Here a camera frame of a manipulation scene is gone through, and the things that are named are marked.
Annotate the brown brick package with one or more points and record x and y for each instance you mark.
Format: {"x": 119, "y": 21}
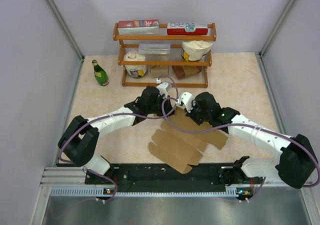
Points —
{"x": 182, "y": 72}

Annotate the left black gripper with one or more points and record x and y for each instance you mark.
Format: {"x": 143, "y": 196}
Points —
{"x": 167, "y": 106}

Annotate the clear plastic container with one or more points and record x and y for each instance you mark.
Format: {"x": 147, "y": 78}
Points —
{"x": 154, "y": 48}

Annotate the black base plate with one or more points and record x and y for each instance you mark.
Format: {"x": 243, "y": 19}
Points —
{"x": 160, "y": 177}

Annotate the red silver foil box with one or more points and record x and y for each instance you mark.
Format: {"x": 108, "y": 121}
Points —
{"x": 139, "y": 27}

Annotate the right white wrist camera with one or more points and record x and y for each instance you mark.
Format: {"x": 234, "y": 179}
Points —
{"x": 186, "y": 100}

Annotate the tan cardboard block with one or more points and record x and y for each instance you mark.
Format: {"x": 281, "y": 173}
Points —
{"x": 158, "y": 70}

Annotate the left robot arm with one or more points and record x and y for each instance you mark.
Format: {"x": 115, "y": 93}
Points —
{"x": 80, "y": 139}

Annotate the wooden three-tier shelf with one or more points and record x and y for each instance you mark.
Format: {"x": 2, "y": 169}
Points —
{"x": 129, "y": 43}

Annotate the grey slotted cable duct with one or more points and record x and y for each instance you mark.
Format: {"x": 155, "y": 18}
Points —
{"x": 102, "y": 192}

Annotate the brown cardboard box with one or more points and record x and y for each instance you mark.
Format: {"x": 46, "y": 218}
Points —
{"x": 181, "y": 150}

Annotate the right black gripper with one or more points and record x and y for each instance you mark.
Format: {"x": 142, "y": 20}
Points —
{"x": 191, "y": 114}

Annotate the red white carton box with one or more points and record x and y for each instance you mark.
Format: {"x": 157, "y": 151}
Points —
{"x": 187, "y": 28}

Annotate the green glass bottle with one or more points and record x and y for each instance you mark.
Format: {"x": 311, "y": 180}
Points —
{"x": 100, "y": 74}

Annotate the large white paper bag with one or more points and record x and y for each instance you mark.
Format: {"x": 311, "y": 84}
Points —
{"x": 195, "y": 50}

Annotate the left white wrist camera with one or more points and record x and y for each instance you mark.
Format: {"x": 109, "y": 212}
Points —
{"x": 163, "y": 87}

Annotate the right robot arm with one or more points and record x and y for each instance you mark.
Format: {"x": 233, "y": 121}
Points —
{"x": 292, "y": 158}

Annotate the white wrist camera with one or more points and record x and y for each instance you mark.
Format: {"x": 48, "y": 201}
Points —
{"x": 163, "y": 87}
{"x": 186, "y": 100}

